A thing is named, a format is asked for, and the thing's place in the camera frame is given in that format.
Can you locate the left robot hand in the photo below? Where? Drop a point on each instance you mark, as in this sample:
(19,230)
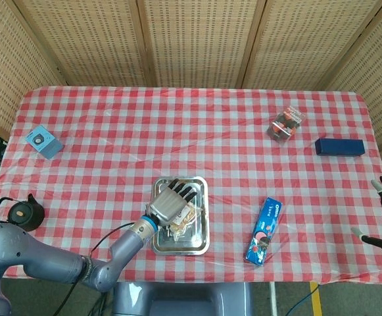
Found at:
(171,205)

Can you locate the clear plastic-wrapped snack packet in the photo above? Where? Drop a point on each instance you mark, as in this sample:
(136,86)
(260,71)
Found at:
(184,219)

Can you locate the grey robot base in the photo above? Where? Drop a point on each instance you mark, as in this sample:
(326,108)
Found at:
(182,299)

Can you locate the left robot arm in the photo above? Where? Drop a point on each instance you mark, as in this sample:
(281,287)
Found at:
(56,256)

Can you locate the silver metal tray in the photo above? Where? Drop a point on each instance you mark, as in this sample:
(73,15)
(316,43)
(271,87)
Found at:
(181,230)

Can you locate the red white checkered tablecloth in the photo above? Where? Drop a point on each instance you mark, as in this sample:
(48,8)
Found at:
(190,148)

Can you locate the dark blue rectangular box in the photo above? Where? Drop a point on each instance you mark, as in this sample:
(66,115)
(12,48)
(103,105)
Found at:
(340,147)

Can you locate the blue Oreo cookie box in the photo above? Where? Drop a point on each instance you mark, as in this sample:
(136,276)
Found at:
(264,230)

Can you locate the white table leg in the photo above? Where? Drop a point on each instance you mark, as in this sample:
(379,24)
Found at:
(272,299)

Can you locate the clear pack of red toys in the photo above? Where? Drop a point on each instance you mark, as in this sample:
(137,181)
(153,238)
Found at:
(286,123)

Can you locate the light blue small box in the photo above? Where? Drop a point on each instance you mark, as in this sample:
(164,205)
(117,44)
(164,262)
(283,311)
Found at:
(43,141)

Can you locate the black teapot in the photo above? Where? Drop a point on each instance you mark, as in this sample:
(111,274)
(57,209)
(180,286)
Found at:
(24,214)

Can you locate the woven bamboo folding screen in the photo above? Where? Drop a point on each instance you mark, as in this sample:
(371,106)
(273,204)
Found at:
(190,42)

